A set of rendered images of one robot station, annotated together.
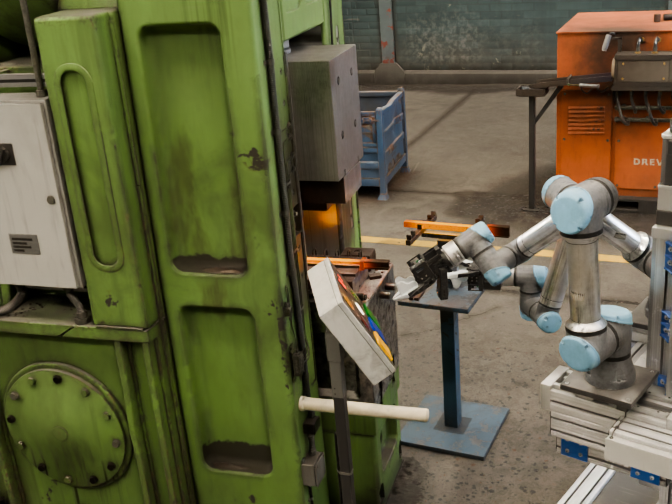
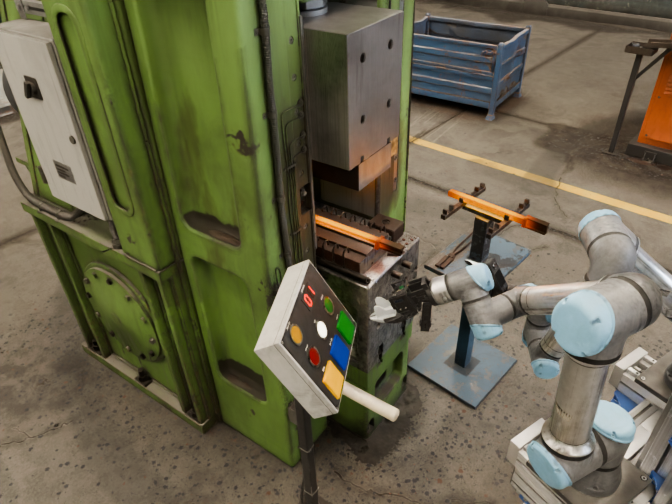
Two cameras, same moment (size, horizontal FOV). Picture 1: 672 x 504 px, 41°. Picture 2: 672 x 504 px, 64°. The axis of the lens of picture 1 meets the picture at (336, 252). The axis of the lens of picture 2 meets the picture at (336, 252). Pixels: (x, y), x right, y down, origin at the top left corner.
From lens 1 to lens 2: 1.50 m
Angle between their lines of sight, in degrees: 21
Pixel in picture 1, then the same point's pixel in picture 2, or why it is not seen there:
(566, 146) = (659, 104)
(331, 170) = (342, 158)
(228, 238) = (230, 208)
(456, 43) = not seen: outside the picture
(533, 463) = (518, 427)
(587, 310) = (571, 432)
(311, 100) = (327, 78)
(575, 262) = (570, 380)
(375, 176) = (487, 99)
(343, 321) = (280, 360)
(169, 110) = (174, 68)
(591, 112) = not seen: outside the picture
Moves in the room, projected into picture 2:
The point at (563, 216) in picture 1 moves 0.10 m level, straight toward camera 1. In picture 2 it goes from (566, 328) to (554, 362)
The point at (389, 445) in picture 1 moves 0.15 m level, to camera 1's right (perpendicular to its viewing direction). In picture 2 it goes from (392, 381) to (424, 387)
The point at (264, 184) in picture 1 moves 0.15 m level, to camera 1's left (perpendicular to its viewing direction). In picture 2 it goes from (251, 171) to (203, 166)
